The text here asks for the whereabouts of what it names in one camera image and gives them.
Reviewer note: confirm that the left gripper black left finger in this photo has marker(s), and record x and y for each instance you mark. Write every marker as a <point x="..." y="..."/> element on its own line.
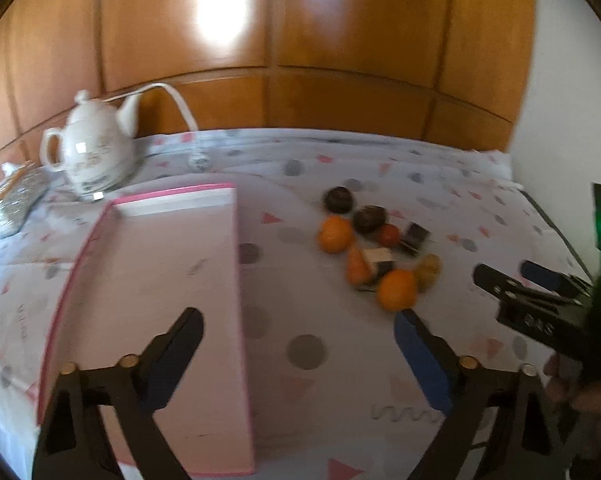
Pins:
<point x="73" y="442"/>

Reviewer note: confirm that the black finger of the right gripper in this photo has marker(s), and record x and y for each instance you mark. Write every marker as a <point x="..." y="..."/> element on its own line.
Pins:
<point x="523" y="292"/>
<point x="560" y="283"/>

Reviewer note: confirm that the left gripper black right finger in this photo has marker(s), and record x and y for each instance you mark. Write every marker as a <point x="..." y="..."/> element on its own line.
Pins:
<point x="504" y="414"/>

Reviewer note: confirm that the yellowish small potato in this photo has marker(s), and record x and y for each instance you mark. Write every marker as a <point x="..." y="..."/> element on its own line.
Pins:
<point x="427" y="272"/>

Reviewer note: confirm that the dark cut radish piece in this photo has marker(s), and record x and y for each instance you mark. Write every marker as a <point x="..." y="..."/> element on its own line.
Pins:
<point x="414" y="238"/>

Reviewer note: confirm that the orange mandarin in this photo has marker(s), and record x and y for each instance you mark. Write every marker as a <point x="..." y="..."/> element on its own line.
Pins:
<point x="397" y="291"/>

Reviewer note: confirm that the dark cut radish half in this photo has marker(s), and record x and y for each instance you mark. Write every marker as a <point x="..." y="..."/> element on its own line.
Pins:
<point x="380" y="260"/>

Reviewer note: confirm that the orange carrot piece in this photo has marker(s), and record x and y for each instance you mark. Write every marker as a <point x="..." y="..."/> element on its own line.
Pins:
<point x="358" y="271"/>

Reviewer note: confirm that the large orange with stem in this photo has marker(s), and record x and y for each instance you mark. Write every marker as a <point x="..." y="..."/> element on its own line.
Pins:
<point x="336" y="235"/>

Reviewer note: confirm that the dark round fruit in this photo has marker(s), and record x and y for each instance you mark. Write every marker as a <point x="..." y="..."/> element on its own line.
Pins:
<point x="338" y="200"/>
<point x="369" y="219"/>

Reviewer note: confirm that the person's right hand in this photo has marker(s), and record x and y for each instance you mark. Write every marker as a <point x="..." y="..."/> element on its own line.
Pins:
<point x="584" y="399"/>

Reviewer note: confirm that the small red tomato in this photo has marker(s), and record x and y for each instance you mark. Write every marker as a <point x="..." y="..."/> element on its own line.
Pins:
<point x="389" y="236"/>

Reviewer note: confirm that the patterned white tablecloth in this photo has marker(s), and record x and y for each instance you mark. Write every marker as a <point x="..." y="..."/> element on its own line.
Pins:
<point x="332" y="395"/>

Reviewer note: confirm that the pink shallow box tray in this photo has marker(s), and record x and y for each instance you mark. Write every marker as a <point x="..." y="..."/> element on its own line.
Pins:
<point x="149" y="257"/>

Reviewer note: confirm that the woven tissue box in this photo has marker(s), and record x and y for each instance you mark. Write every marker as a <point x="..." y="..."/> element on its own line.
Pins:
<point x="21" y="187"/>

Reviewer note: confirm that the white ceramic electric kettle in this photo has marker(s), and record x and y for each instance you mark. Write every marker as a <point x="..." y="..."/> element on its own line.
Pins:
<point x="95" y="148"/>

